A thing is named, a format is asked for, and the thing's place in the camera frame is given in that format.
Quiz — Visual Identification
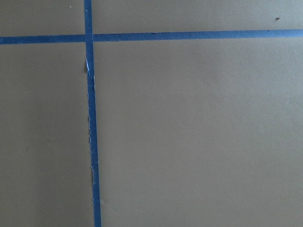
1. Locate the long vertical blue tape strip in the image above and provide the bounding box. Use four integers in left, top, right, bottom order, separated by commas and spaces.
84, 0, 102, 227

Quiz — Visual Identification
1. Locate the long horizontal blue tape strip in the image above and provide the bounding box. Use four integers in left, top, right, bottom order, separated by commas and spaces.
0, 29, 303, 45

